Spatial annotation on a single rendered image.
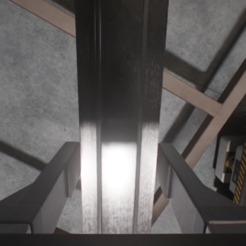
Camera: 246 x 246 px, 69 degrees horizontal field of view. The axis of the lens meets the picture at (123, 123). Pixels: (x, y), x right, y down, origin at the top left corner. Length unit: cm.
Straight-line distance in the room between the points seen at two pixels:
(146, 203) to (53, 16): 72
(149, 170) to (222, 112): 72
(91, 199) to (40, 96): 99
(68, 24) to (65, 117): 53
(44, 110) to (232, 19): 114
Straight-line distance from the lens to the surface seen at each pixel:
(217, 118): 86
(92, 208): 18
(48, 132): 116
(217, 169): 125
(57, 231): 106
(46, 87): 111
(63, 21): 78
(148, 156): 16
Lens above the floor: 103
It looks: 75 degrees down
